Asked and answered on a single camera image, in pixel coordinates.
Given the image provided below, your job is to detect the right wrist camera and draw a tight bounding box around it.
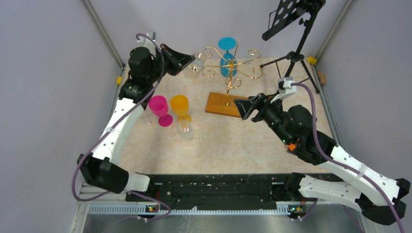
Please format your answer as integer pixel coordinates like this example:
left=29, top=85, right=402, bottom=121
left=270, top=77, right=297, bottom=103

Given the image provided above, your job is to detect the yellow corner clamp right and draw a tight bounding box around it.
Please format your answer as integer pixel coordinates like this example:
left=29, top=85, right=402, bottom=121
left=307, top=56, right=317, bottom=66

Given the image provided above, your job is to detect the magenta wine glass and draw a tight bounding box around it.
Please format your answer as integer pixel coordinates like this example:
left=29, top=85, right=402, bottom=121
left=148, top=95, right=173, bottom=127

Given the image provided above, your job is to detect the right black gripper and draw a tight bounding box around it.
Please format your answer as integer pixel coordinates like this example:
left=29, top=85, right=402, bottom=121
left=234, top=90, right=292, bottom=145

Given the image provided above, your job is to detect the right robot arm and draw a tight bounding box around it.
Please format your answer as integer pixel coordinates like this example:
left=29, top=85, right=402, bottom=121
left=234, top=93, right=411, bottom=225

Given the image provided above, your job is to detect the black music stand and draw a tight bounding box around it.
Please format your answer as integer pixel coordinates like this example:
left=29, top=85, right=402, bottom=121
left=259, top=0, right=326, bottom=94

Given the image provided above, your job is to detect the orange tape dispenser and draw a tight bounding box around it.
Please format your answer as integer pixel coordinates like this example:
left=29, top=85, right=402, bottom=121
left=288, top=143, right=297, bottom=152

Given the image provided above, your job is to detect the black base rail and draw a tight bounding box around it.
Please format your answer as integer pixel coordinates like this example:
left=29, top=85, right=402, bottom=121
left=143, top=173, right=302, bottom=212

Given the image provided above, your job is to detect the clear glass back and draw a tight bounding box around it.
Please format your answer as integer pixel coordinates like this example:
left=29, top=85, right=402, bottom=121
left=183, top=52, right=206, bottom=79

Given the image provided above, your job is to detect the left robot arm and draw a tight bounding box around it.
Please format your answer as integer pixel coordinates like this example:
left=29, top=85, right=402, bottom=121
left=77, top=44, right=195, bottom=201

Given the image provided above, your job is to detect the gold wire glass rack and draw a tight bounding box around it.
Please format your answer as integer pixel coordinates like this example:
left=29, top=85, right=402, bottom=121
left=202, top=45, right=263, bottom=118

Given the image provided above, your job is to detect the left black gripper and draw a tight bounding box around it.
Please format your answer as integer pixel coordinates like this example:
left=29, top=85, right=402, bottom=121
left=146, top=43, right=195, bottom=83

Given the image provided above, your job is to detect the clear glass front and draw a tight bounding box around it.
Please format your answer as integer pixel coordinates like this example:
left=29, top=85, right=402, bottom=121
left=176, top=120, right=194, bottom=141

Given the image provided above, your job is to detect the yellow wine glass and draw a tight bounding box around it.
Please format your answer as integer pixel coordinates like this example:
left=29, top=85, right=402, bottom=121
left=170, top=95, right=192, bottom=122

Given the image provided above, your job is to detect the blue wine glass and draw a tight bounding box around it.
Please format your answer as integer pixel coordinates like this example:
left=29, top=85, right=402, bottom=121
left=218, top=37, right=237, bottom=78

